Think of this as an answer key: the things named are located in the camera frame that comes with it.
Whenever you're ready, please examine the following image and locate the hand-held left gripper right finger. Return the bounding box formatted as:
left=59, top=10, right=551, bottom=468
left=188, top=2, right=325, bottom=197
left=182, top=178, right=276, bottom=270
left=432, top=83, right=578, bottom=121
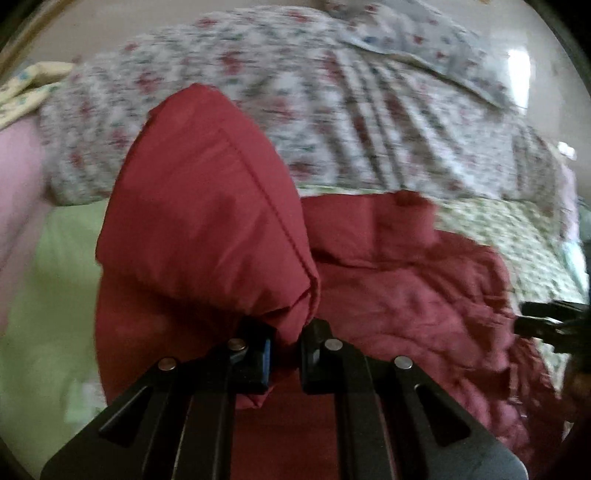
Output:
left=299, top=318, right=528, bottom=480

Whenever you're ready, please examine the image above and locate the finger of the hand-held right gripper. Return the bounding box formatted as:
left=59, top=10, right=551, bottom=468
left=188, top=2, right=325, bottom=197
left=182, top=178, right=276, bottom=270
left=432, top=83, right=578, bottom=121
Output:
left=521, top=300, right=587, bottom=320
left=514, top=318, right=583, bottom=352

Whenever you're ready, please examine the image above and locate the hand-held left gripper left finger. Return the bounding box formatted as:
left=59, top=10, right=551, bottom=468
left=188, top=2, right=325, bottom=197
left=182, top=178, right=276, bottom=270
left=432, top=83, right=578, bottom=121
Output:
left=39, top=318, right=277, bottom=480

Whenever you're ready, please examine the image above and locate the red quilted blanket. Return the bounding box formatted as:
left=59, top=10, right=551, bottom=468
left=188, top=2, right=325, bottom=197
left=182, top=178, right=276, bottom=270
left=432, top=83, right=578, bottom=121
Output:
left=95, top=83, right=566, bottom=480

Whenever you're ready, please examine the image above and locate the green patterned bed sheet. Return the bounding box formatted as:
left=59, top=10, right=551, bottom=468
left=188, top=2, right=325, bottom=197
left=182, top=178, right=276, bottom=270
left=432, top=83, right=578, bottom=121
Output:
left=0, top=185, right=589, bottom=444

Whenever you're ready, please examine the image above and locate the red floral white quilt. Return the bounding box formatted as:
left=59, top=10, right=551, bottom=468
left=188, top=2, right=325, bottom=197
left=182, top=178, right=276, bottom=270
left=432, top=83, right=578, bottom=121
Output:
left=37, top=7, right=561, bottom=206

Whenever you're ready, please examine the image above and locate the blue floral pillow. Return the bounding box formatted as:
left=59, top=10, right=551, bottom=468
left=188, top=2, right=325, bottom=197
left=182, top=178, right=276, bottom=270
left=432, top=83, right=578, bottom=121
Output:
left=318, top=0, right=515, bottom=112

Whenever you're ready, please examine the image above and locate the pink pillow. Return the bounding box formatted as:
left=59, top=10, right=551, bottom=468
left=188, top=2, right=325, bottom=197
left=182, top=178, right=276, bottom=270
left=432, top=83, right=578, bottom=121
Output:
left=0, top=122, right=51, bottom=278

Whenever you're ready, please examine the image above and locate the yellow floral cloth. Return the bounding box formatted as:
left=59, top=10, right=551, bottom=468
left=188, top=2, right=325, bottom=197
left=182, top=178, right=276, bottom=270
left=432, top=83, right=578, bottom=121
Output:
left=0, top=60, right=77, bottom=130

